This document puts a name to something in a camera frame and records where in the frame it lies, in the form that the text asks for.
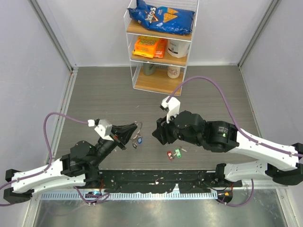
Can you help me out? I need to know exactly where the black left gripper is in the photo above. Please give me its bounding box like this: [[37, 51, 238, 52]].
[[91, 123, 138, 166]]

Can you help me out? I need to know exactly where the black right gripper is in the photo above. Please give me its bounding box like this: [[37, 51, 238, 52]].
[[152, 109, 203, 146]]

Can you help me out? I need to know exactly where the large metal keyring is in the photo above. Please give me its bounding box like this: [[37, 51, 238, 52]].
[[132, 121, 143, 149]]

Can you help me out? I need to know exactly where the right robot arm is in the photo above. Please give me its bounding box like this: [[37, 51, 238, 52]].
[[152, 111, 303, 186]]

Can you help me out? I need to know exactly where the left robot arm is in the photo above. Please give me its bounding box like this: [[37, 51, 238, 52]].
[[3, 120, 137, 204]]

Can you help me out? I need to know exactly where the green key tag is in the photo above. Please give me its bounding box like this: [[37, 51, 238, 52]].
[[175, 148, 182, 158]]

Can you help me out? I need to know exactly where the white paper cup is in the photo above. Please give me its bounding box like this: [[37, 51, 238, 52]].
[[167, 66, 181, 79]]

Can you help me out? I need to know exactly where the white pouch bag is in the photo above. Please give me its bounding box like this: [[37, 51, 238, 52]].
[[167, 39, 191, 58]]

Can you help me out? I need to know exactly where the orange snack box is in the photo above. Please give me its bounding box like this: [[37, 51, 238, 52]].
[[132, 35, 168, 59]]

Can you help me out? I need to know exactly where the blue Doritos chip bag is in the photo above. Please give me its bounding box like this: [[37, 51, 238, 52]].
[[128, 0, 195, 35]]

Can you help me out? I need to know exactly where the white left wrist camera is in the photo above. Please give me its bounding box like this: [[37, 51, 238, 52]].
[[88, 119, 113, 141]]

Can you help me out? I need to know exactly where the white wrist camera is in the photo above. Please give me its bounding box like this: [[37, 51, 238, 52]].
[[160, 96, 180, 123], [88, 119, 113, 141]]

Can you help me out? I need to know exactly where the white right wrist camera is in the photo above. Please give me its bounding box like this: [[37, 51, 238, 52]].
[[160, 96, 180, 123]]

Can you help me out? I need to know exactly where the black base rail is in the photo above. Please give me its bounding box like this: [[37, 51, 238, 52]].
[[100, 170, 242, 194]]

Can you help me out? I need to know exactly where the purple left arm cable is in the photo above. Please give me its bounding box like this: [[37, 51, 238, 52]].
[[0, 112, 112, 207]]

